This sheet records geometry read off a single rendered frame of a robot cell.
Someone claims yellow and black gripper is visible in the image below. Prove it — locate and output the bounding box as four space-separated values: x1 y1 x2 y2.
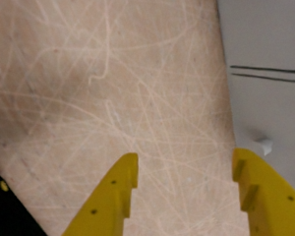
61 147 295 236

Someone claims grey chest of drawers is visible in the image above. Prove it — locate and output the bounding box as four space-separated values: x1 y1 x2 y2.
216 0 295 148

